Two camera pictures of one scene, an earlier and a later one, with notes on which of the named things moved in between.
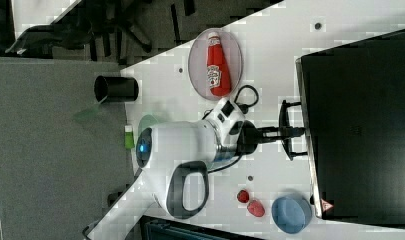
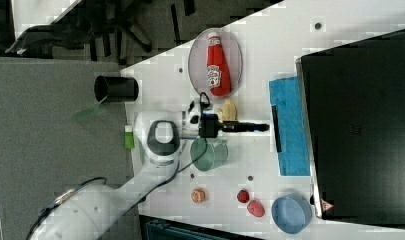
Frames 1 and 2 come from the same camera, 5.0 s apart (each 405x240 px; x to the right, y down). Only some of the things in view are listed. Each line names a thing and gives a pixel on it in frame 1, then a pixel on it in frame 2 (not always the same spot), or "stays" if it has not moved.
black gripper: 248,137 -> 209,126
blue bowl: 291,213 stays
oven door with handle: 306,118 -> 291,140
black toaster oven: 357,103 stays
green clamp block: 129,141 stays
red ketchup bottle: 218,75 stays
